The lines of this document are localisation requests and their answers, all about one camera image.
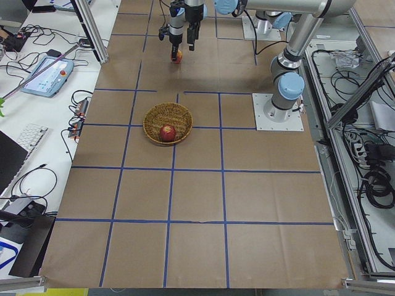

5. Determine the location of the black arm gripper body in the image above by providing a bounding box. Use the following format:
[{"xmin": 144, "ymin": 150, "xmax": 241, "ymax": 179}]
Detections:
[
  {"xmin": 185, "ymin": 4, "xmax": 207, "ymax": 22},
  {"xmin": 169, "ymin": 34, "xmax": 183, "ymax": 45}
]

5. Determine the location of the red yellow apple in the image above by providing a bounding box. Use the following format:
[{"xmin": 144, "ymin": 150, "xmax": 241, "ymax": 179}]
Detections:
[{"xmin": 170, "ymin": 50, "xmax": 183, "ymax": 64}]

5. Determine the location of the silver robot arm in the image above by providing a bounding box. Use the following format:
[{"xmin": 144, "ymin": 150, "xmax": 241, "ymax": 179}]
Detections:
[
  {"xmin": 214, "ymin": 0, "xmax": 355, "ymax": 123},
  {"xmin": 158, "ymin": 1, "xmax": 186, "ymax": 64}
]

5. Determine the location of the round wicker basket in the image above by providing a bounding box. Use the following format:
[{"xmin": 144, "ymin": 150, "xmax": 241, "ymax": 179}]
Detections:
[{"xmin": 143, "ymin": 102, "xmax": 193, "ymax": 146}]

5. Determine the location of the dark red apple in basket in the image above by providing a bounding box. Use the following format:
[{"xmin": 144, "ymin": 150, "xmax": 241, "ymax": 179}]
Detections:
[{"xmin": 159, "ymin": 125, "xmax": 177, "ymax": 142}]

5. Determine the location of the blue teach pendant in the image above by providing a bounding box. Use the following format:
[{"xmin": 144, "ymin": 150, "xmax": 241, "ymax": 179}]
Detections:
[{"xmin": 21, "ymin": 59, "xmax": 74, "ymax": 97}]

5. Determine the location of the white keyboard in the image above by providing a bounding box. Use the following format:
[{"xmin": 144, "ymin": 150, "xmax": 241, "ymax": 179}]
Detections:
[{"xmin": 16, "ymin": 123, "xmax": 48, "ymax": 155}]

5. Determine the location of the metal rod with green tip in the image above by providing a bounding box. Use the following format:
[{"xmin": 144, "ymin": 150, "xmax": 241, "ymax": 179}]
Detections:
[{"xmin": 1, "ymin": 41, "xmax": 85, "ymax": 105}]

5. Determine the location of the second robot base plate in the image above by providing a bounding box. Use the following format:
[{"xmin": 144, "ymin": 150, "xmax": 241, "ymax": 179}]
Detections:
[{"xmin": 242, "ymin": 15, "xmax": 287, "ymax": 41}]

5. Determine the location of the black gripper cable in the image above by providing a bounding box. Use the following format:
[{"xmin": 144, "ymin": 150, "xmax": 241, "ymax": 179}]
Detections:
[{"xmin": 243, "ymin": 9, "xmax": 289, "ymax": 56}]

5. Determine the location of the aluminium frame post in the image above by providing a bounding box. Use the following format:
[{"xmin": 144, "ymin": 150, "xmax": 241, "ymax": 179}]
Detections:
[{"xmin": 70, "ymin": 0, "xmax": 109, "ymax": 64}]

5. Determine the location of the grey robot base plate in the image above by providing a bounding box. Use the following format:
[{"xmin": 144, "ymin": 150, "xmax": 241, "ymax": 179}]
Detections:
[{"xmin": 252, "ymin": 93, "xmax": 304, "ymax": 132}]

